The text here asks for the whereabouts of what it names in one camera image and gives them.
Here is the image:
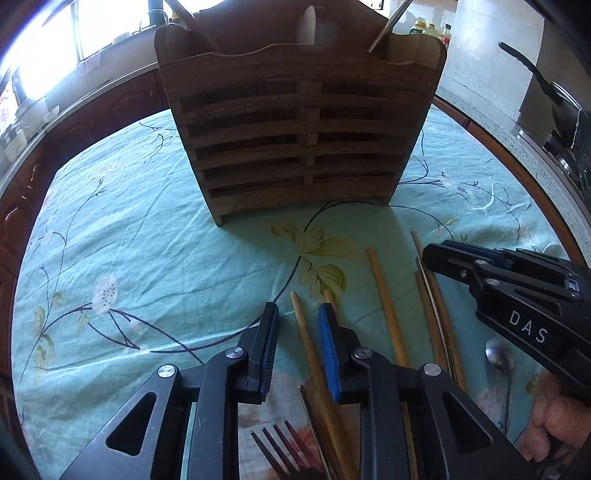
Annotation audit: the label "black wok with lid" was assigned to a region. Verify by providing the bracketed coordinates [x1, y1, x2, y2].
[498, 42, 583, 188]

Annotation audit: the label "wooden chopstick in holder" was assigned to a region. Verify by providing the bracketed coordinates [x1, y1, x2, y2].
[165, 0, 198, 33]

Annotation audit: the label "wooden chopstick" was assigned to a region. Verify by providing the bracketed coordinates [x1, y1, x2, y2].
[165, 0, 198, 33]
[415, 271, 448, 371]
[290, 292, 359, 480]

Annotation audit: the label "metal spoon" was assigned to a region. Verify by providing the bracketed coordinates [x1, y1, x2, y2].
[485, 337, 516, 436]

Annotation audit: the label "right hand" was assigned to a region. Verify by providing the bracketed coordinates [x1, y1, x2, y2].
[519, 369, 590, 462]

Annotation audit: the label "metal fork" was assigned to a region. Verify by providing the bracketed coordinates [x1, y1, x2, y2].
[250, 420, 327, 480]

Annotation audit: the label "wooden utensil holder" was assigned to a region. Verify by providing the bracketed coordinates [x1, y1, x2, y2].
[154, 1, 447, 223]

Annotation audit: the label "metal chopstick in holder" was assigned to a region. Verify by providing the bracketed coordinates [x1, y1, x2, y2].
[368, 0, 413, 52]

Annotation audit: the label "condiment bottles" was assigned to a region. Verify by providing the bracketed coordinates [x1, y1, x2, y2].
[409, 17, 452, 48]

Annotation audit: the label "metal chopstick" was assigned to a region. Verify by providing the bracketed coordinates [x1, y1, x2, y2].
[368, 0, 413, 52]
[297, 385, 339, 480]

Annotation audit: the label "teal floral tablecloth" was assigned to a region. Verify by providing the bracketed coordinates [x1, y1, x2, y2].
[11, 109, 565, 479]

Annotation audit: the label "wooden chopstick carved end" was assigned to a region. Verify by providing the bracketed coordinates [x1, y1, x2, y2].
[411, 231, 468, 392]
[367, 247, 419, 479]

